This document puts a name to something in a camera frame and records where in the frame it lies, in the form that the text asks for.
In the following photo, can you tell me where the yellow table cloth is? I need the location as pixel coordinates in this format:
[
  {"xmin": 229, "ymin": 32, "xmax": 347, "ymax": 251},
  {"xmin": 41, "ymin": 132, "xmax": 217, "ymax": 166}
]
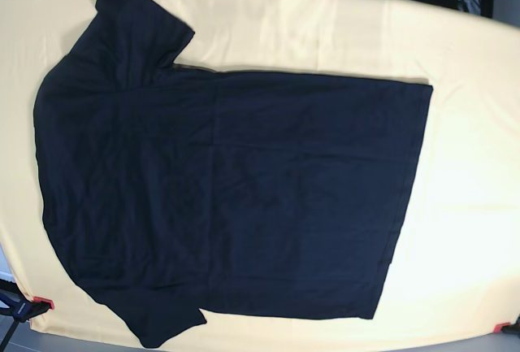
[{"xmin": 1, "ymin": 0, "xmax": 519, "ymax": 351}]

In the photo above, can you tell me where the red clamp right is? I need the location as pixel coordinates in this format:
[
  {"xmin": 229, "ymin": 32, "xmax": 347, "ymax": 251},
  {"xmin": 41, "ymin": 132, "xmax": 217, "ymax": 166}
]
[{"xmin": 493, "ymin": 317, "xmax": 520, "ymax": 337}]

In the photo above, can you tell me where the red blue clamp left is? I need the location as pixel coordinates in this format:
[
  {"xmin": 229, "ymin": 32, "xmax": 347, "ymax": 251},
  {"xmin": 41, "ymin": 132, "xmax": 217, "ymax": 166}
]
[{"xmin": 1, "ymin": 280, "xmax": 54, "ymax": 352}]

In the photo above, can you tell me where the dark navy T-shirt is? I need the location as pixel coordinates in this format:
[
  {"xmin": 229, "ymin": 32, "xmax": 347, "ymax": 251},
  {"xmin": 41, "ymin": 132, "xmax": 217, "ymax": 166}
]
[{"xmin": 33, "ymin": 0, "xmax": 433, "ymax": 348}]

